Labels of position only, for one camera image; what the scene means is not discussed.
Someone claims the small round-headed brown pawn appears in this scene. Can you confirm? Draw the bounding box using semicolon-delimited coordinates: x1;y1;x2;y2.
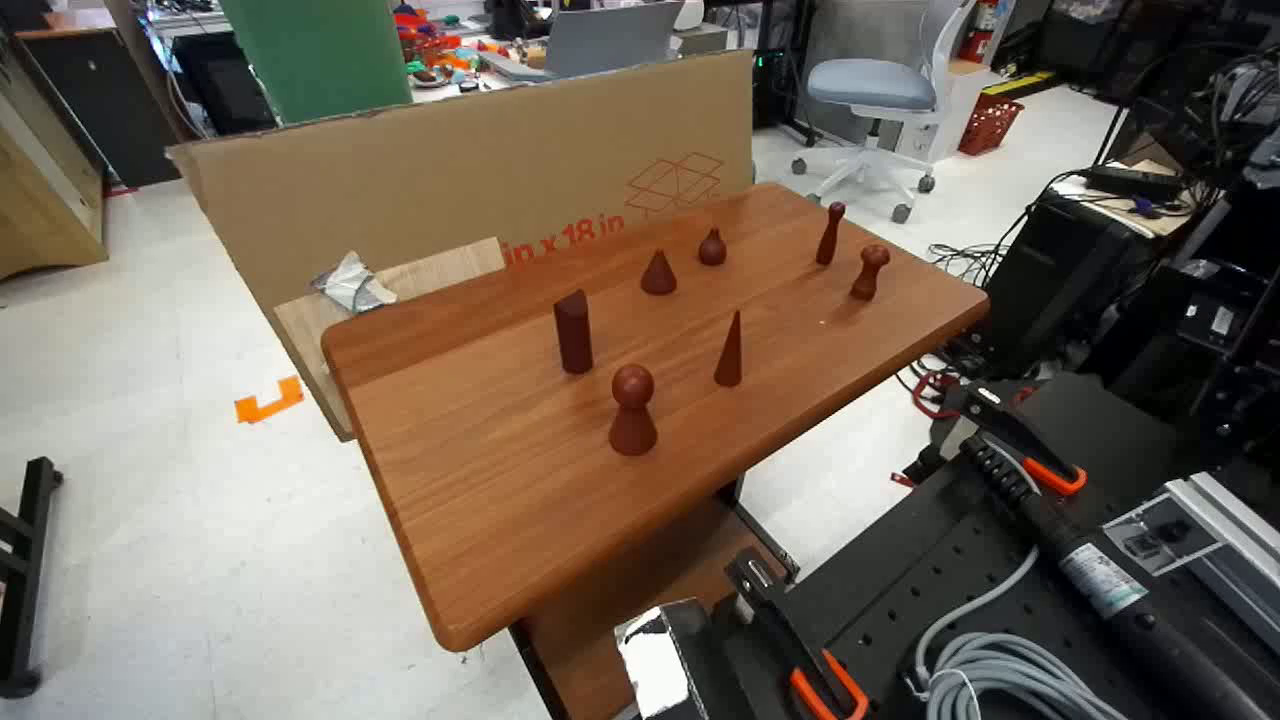
849;238;896;304

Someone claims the large round-headed brown pawn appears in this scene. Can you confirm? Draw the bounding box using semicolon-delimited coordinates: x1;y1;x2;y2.
604;358;658;461

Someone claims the brown wooden cylinder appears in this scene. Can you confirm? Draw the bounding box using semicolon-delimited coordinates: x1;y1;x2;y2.
552;289;594;378

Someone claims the short brown wooden cone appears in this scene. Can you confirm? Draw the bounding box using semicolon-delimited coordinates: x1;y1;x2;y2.
636;249;680;298

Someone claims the tall thin brown cone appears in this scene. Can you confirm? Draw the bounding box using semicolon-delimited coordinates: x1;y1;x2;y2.
711;307;747;391

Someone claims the flat pale cardboard flap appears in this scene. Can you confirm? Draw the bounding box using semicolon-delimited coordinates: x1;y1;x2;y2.
272;237;512;442

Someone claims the slender brown wooden pin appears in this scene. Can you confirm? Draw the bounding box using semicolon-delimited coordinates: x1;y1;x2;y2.
810;198;852;266

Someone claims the wooden table lower shelf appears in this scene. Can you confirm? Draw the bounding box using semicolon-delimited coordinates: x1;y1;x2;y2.
512;474;803;720

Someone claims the large printed cardboard sheet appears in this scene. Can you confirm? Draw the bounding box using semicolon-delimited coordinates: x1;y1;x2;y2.
164;49;759;321

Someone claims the white crumpled plastic bag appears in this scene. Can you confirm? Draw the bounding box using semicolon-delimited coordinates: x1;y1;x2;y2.
311;249;399;321

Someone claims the grey laptop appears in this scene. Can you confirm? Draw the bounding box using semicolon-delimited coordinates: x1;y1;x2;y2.
541;0;685;79

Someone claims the light grey office chair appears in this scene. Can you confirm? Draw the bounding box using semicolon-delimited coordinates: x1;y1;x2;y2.
788;0;982;229

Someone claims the colourful toy pile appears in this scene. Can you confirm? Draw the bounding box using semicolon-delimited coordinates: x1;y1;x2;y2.
392;4;552;96

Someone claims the black computer tower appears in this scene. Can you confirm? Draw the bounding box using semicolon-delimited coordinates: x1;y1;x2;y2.
974;182;1157;383

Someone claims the green board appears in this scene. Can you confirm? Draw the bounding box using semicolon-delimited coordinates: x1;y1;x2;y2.
215;0;417;130

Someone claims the red fire extinguisher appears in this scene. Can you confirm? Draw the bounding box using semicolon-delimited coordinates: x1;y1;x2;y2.
955;0;1003;62

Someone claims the printed paper label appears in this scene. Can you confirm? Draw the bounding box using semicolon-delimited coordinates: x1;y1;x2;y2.
1101;490;1229;580

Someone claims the black equipment rack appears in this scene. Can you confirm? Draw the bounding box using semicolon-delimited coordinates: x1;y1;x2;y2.
1082;0;1280;456

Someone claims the black tube with silver label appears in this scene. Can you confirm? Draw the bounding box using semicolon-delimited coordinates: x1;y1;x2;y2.
1030;505;1276;720

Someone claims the black cabinet with wood top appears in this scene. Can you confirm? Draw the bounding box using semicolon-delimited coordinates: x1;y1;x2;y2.
10;4;184;192

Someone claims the light wooden cabinet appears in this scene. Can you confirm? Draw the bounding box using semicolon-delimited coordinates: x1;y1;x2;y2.
0;36;112;283

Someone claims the black metal floor stand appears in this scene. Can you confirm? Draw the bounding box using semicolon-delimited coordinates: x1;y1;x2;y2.
0;456;66;701

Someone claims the black clamp with orange handle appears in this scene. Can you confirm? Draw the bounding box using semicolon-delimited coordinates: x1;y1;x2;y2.
914;375;1090;505
725;550;876;720

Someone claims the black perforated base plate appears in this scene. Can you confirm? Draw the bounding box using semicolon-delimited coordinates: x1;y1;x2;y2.
693;373;1280;720

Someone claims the grey cable bundle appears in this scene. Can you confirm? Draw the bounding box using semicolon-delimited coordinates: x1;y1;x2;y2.
906;543;1135;720

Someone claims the aluminium extrusion rail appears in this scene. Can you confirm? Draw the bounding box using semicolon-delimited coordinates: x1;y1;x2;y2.
1164;466;1280;630

